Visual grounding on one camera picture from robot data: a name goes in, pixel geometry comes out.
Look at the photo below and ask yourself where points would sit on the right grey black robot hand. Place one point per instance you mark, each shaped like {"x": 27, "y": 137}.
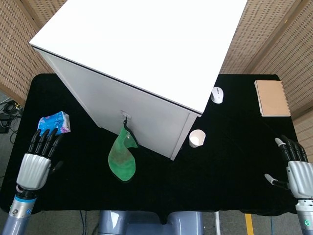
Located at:
{"x": 302, "y": 177}

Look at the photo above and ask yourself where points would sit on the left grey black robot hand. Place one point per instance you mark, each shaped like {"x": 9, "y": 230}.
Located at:
{"x": 34, "y": 171}

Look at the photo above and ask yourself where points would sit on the green cloth with black loop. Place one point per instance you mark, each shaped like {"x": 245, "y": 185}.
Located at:
{"x": 121, "y": 161}

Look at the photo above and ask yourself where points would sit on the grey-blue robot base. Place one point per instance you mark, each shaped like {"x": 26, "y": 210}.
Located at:
{"x": 146, "y": 224}

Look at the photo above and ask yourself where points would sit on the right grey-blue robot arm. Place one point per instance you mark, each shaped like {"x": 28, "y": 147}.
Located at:
{"x": 305, "y": 216}

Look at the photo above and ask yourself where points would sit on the blue tissue pack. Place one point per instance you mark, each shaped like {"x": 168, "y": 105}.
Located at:
{"x": 53, "y": 122}

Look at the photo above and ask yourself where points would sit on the black power adapter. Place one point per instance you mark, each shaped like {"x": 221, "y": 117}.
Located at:
{"x": 5, "y": 122}

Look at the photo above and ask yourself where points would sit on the brown spiral notebook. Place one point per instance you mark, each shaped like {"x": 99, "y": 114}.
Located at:
{"x": 272, "y": 98}

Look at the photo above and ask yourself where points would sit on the black tablecloth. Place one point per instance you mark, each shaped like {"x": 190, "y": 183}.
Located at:
{"x": 207, "y": 176}

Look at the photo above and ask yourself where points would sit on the metal table leg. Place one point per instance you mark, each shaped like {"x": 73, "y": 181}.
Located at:
{"x": 217, "y": 224}

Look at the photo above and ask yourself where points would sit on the white paper cup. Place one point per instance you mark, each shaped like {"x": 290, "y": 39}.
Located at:
{"x": 196, "y": 138}

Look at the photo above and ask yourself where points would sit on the white computer mouse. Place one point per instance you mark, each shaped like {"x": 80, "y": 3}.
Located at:
{"x": 217, "y": 95}

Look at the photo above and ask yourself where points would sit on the white cabinet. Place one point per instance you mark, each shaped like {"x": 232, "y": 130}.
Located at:
{"x": 137, "y": 49}

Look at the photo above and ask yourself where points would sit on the small metal wall hook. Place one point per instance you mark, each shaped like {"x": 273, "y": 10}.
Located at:
{"x": 126, "y": 113}

